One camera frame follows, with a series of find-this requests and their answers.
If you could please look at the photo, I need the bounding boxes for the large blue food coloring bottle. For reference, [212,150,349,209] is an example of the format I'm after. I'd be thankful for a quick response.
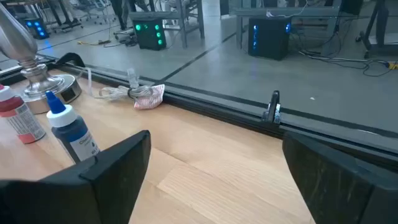
[45,90,101,164]

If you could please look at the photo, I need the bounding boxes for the black computer tower green lights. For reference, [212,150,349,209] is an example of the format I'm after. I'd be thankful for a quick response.
[132,17,167,52]

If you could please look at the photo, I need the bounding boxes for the black curved strap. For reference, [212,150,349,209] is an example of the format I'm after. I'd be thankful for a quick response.
[55,52,86,68]

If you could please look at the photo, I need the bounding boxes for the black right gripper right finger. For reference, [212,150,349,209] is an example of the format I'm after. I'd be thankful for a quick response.
[282,130,398,224]

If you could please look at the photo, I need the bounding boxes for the large red food coloring bottle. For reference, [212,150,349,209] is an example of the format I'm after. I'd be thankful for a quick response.
[0,84,47,145]

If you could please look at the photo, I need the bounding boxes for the grey desk wooden top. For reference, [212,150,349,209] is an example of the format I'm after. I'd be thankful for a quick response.
[128,0,206,49]
[229,0,343,55]

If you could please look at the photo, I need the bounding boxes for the person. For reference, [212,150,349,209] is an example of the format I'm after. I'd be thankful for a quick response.
[109,0,133,31]

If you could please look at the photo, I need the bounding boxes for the clear lamp cord bundle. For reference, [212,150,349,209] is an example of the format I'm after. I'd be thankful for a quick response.
[76,67,155,102]

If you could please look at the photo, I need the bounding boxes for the black rolling stand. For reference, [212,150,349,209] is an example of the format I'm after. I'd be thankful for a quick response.
[355,0,398,58]

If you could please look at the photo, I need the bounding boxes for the black-legged desk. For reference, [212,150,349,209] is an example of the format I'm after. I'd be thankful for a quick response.
[6,0,83,34]

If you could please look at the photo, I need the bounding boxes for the black metal clamp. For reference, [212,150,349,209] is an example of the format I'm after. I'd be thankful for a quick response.
[261,90,282,125]

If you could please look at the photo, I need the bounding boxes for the black computer tower round lights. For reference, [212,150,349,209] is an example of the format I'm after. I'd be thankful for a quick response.
[24,17,50,40]

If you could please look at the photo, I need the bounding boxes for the black floor cable bundle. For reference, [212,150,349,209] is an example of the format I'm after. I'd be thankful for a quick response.
[298,49,393,77]

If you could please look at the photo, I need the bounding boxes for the office chair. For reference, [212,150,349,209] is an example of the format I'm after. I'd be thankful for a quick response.
[70,0,109,26]

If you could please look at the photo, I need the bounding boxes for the pink patterned cord tag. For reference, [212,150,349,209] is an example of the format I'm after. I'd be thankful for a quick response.
[133,83,166,111]

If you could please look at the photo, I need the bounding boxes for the silver table lamp white shade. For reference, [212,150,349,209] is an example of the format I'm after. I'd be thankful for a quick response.
[0,1,83,114]

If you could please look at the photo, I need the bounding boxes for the yellow floor cord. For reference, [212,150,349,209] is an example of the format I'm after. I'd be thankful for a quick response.
[76,39,111,47]

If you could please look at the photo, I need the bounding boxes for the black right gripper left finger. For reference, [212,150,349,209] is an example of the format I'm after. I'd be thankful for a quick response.
[0,129,152,224]

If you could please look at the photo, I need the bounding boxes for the black computer tower blue lights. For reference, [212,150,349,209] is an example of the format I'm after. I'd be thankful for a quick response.
[248,16,292,61]

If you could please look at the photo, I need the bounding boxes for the black aluminium rig frame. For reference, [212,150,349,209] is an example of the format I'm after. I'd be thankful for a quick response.
[0,54,398,175]

